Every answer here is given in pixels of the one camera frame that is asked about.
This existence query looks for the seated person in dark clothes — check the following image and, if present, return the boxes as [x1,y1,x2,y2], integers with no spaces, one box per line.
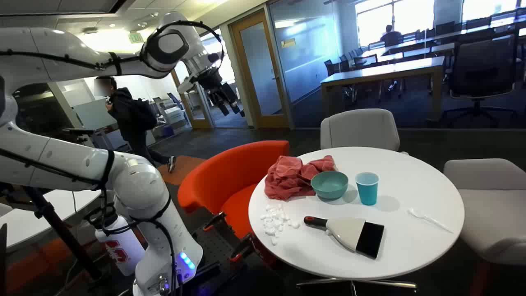
[379,23,406,49]

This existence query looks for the walking person in dark clothes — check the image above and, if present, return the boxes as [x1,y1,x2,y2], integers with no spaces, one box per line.
[93,74,177,174]

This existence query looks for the wooden door with glass panel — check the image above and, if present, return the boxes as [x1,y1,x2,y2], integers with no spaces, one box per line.
[226,8,292,130]

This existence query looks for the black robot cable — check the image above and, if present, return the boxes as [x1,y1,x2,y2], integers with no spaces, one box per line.
[0,20,226,296]

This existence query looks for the white crumpled paper bits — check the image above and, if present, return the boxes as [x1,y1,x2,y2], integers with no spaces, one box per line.
[258,202,302,247]

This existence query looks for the white bottle with red print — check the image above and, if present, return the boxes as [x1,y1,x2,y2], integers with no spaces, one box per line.
[93,212,146,278]

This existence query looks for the long wooden table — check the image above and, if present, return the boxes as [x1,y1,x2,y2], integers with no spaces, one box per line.
[318,54,447,117]

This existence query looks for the black backpack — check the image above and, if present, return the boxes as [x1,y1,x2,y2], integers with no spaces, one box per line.
[129,97,159,132]

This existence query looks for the green bowl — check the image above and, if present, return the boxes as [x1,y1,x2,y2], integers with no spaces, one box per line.
[309,170,350,202]

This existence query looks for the wide brush with black handle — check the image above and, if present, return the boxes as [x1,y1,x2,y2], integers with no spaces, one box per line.
[302,214,386,260]

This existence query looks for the white upholstered chair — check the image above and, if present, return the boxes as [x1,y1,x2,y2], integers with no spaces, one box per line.
[318,107,401,153]
[442,156,526,268]

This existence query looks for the red crumpled cloth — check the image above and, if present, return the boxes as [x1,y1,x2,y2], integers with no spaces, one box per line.
[263,153,337,202]

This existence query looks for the white plastic utensil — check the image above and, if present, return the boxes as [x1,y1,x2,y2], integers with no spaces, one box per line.
[407,206,457,235]

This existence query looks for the blue plastic cup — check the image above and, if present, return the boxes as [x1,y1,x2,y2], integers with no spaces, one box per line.
[353,171,381,207]

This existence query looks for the orange black clamp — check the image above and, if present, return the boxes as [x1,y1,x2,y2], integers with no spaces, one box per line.
[228,235,259,265]
[202,211,228,232]

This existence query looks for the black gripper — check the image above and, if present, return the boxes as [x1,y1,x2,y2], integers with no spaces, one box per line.
[190,68,246,119]

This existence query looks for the black tripod stand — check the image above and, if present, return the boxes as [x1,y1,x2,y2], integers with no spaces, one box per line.
[21,186,103,281]

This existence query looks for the large orange tub chair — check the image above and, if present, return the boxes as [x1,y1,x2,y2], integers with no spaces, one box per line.
[175,138,291,244]

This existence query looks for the black office chair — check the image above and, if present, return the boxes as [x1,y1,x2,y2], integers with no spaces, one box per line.
[440,30,522,125]

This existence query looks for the metal table base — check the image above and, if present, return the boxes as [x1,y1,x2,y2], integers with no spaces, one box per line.
[294,276,417,291]

